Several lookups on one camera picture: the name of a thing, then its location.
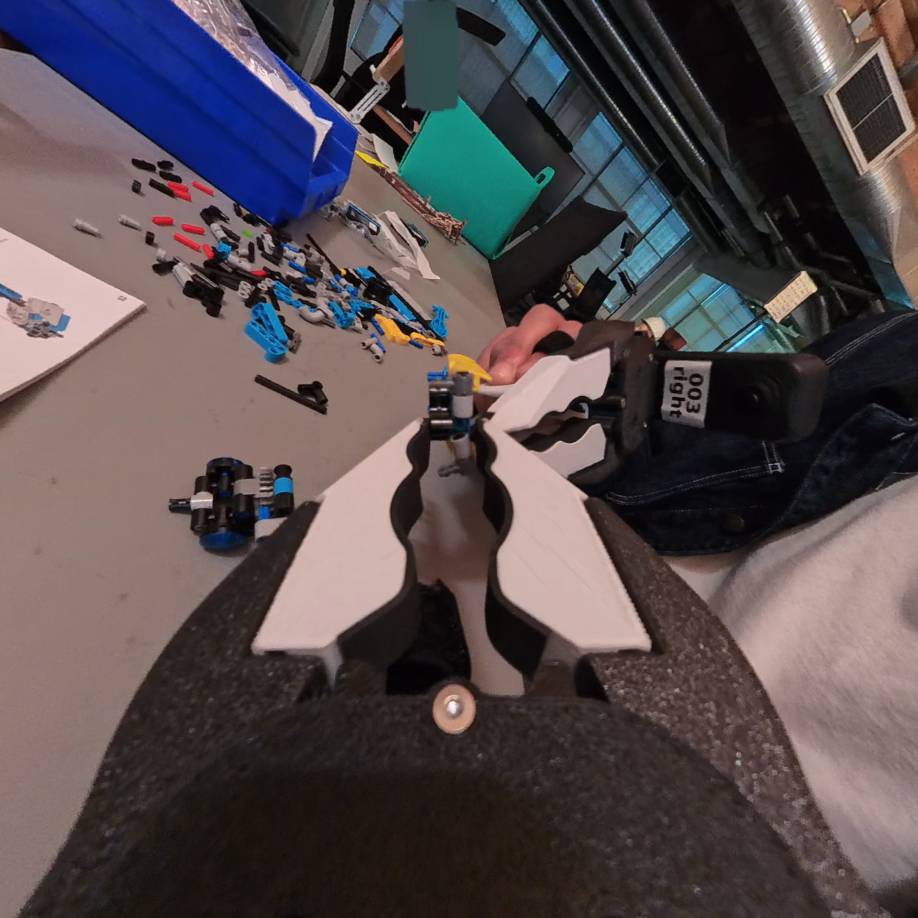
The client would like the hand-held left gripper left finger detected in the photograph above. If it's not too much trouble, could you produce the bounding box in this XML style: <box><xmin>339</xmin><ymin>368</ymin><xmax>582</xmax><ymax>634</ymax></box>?
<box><xmin>254</xmin><ymin>416</ymin><xmax>431</xmax><ymax>678</ymax></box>

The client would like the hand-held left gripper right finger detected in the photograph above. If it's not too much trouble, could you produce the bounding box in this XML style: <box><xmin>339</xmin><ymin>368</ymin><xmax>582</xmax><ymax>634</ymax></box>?
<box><xmin>481</xmin><ymin>416</ymin><xmax>655</xmax><ymax>678</ymax></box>

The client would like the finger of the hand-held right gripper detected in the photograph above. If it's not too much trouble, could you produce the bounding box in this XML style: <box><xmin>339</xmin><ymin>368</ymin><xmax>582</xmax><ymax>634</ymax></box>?
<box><xmin>523</xmin><ymin>415</ymin><xmax>618</xmax><ymax>483</ymax></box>
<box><xmin>482</xmin><ymin>350</ymin><xmax>618</xmax><ymax>436</ymax></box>

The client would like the black blue brick assembly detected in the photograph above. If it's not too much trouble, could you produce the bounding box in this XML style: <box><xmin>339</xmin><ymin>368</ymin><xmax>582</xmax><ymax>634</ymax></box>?
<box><xmin>422</xmin><ymin>371</ymin><xmax>483</xmax><ymax>474</ymax></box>

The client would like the person's right forearm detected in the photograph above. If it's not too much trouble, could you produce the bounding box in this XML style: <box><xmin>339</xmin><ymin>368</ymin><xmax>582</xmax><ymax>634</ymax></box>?
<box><xmin>600</xmin><ymin>309</ymin><xmax>918</xmax><ymax>556</ymax></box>

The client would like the grey desk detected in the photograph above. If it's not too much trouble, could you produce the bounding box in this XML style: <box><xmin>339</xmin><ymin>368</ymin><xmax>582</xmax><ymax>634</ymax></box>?
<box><xmin>0</xmin><ymin>51</ymin><xmax>517</xmax><ymax>918</ymax></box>

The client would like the person's right hand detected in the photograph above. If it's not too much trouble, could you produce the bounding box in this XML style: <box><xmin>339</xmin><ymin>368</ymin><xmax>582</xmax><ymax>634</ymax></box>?
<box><xmin>477</xmin><ymin>305</ymin><xmax>583</xmax><ymax>387</ymax></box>

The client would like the blue black wheel part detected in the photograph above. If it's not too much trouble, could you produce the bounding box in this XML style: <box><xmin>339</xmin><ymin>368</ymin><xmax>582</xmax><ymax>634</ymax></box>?
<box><xmin>168</xmin><ymin>457</ymin><xmax>296</xmax><ymax>555</ymax></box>

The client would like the black plastic bin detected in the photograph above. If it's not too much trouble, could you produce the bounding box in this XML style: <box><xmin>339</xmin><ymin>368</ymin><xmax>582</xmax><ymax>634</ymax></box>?
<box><xmin>488</xmin><ymin>194</ymin><xmax>634</xmax><ymax>311</ymax></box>

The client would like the black axle rod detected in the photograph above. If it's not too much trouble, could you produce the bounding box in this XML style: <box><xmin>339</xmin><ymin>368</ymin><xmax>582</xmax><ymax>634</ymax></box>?
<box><xmin>254</xmin><ymin>375</ymin><xmax>329</xmax><ymax>415</ymax></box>

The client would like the green plastic bin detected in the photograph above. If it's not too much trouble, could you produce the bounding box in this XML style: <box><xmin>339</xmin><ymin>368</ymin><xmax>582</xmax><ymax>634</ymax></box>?
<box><xmin>398</xmin><ymin>98</ymin><xmax>559</xmax><ymax>261</ymax></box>

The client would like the white shirt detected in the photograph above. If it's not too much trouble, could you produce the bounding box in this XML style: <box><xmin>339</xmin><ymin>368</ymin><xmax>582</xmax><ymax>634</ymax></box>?
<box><xmin>672</xmin><ymin>481</ymin><xmax>918</xmax><ymax>897</ymax></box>

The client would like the pile of loose brick parts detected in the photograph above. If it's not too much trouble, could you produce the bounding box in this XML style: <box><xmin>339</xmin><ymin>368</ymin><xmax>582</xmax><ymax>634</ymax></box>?
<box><xmin>72</xmin><ymin>151</ymin><xmax>454</xmax><ymax>362</ymax></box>

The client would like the building instruction booklet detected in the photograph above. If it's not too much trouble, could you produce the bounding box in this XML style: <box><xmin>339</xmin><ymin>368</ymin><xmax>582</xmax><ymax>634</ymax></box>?
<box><xmin>0</xmin><ymin>227</ymin><xmax>149</xmax><ymax>404</ymax></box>

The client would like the clear plastic bag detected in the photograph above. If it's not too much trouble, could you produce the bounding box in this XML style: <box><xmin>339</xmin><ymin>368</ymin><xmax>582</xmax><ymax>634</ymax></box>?
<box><xmin>173</xmin><ymin>0</ymin><xmax>311</xmax><ymax>104</ymax></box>

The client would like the blue plastic bin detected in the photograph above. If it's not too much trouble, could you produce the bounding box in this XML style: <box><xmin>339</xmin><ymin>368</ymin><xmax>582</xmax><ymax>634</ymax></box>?
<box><xmin>0</xmin><ymin>0</ymin><xmax>358</xmax><ymax>225</ymax></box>

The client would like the silver ventilation duct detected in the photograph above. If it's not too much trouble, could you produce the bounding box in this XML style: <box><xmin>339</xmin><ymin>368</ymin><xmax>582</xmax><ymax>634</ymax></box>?
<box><xmin>732</xmin><ymin>0</ymin><xmax>918</xmax><ymax>176</ymax></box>

